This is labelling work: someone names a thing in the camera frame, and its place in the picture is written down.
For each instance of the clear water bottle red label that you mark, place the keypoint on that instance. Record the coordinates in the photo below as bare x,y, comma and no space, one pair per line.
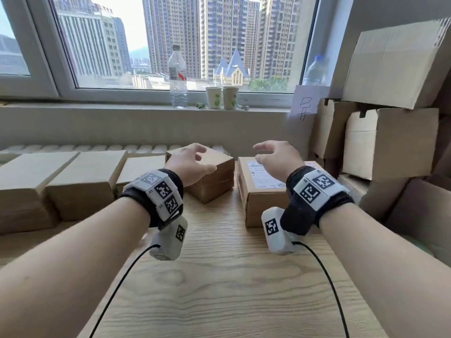
178,80

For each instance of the person's left thumb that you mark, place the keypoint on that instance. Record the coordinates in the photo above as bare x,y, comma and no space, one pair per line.
206,170

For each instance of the person's left forearm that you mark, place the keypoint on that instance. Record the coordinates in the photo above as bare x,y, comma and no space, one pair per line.
70,263

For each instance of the cardboard box with white label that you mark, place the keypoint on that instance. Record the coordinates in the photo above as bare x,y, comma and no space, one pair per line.
260,204

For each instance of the stack of brown cardboard boxes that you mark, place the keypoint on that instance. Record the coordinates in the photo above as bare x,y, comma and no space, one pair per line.
215,179

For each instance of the person's right thumb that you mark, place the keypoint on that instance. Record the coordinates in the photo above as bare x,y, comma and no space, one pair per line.
264,159

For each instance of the plain flat cardboard box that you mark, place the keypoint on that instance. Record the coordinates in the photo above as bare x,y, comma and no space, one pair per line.
137,170
24,190
84,186

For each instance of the white radiator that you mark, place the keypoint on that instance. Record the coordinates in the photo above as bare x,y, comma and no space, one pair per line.
88,149

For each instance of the small green sprig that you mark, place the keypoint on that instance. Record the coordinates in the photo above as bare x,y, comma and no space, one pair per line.
201,105

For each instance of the person's right hand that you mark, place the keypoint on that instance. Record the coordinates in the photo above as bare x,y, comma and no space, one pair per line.
285,160

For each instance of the person's right forearm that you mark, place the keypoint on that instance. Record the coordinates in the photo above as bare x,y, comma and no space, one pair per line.
387,271

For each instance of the open cardboard box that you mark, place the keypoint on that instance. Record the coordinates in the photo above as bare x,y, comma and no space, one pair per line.
398,144
331,130

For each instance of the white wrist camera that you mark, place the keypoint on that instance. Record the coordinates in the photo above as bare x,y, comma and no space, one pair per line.
276,235
171,242

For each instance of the white paper note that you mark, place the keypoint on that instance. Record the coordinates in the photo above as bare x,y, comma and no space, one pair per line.
306,103

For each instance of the paper cup green print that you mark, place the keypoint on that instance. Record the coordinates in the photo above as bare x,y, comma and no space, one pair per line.
230,98
214,98

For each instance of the grey window frame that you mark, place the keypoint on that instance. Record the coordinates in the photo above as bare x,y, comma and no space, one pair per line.
42,66

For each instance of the person's left hand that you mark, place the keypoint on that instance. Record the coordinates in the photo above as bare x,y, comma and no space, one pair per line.
185,165

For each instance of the clear water bottle blue cap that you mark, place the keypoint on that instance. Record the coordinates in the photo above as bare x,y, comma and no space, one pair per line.
315,72

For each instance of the small grey item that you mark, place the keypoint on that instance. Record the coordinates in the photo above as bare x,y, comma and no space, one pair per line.
243,107

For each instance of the large folded cardboard sheet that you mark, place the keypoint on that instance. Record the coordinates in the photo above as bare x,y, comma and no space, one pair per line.
394,63

